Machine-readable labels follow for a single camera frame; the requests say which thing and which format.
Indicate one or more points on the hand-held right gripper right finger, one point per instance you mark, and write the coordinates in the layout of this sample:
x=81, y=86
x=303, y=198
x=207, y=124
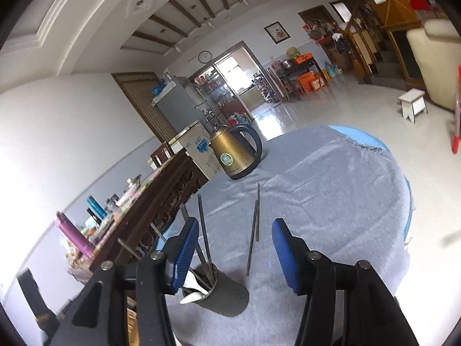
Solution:
x=284, y=252

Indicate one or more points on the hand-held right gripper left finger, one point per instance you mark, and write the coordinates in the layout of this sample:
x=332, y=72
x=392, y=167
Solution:
x=185, y=252

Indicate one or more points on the bundle of black chopsticks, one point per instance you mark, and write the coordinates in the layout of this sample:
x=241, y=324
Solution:
x=202, y=223

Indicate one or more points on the slim dark chopstick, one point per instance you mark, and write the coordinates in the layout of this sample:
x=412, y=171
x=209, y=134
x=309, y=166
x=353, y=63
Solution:
x=258, y=212
x=252, y=238

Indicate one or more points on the grey metal utensil holder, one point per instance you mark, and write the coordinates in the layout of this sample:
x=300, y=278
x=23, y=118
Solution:
x=227, y=292

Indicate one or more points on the white plastic spoon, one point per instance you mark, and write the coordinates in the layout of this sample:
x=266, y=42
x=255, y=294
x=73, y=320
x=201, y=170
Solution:
x=189, y=298
x=192, y=282

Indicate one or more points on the carved wooden sideboard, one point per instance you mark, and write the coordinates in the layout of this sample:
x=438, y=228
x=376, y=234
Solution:
x=151, y=216

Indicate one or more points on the grey tablecloth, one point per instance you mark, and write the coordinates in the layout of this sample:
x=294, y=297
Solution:
x=324, y=205

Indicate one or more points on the purple thermos bottle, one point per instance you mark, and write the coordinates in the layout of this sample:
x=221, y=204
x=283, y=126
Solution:
x=75, y=238

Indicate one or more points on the metal pot with lid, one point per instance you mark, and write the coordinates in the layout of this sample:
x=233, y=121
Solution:
x=134, y=183

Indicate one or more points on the black bottle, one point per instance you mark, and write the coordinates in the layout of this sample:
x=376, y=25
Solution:
x=93, y=220

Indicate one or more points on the teal thermos bottle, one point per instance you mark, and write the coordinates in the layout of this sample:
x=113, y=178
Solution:
x=96, y=207

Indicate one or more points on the wooden chair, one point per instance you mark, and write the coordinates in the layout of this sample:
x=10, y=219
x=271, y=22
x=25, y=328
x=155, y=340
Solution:
x=160, y=155

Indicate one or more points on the white printed carton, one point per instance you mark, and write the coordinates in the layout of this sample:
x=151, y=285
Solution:
x=201, y=147

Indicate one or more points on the gold electric kettle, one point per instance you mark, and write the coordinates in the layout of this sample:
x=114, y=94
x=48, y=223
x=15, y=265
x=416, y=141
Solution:
x=230, y=151

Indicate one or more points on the blue detergent bottles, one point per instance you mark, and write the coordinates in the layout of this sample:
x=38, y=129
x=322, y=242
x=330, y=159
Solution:
x=240, y=118

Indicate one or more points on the blue table cover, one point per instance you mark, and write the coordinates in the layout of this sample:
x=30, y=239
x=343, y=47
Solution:
x=360, y=131

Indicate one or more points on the grey refrigerator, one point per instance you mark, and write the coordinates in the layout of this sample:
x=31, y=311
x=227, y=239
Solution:
x=180, y=104

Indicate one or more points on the brown wooden door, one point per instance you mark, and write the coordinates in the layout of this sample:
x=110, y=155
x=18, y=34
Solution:
x=144, y=104

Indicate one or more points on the glass display cabinet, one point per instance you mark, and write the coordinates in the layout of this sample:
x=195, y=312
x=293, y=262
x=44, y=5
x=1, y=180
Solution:
x=212, y=90

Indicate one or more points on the large orange box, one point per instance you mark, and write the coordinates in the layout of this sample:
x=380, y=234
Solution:
x=307, y=83

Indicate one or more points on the small orange box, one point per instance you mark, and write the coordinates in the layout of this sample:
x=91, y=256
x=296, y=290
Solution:
x=321, y=83

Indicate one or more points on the dark wooden side table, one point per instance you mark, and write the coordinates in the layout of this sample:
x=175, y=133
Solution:
x=306, y=67

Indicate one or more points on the metal basin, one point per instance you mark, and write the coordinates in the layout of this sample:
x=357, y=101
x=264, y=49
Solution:
x=287, y=64

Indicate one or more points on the plastic water jug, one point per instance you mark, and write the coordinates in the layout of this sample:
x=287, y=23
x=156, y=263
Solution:
x=330, y=69

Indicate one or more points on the flat orange box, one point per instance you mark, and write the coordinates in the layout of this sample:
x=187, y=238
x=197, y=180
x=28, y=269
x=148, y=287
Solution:
x=302, y=58

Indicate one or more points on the small white stool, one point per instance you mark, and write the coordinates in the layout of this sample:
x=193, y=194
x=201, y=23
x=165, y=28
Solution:
x=414, y=97

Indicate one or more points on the red plastic chair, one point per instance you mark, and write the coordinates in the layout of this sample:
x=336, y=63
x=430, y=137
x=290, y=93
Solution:
x=456, y=140

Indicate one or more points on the wooden staircase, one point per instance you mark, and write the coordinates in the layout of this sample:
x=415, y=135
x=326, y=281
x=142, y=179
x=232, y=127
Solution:
x=381, y=36

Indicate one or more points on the cream sofa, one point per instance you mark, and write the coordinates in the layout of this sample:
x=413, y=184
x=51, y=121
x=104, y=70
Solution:
x=437, y=65

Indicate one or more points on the round wall clock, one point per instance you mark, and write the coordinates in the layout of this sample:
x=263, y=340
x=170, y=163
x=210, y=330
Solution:
x=205, y=57

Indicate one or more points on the framed wall picture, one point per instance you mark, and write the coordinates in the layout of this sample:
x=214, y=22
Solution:
x=277, y=32

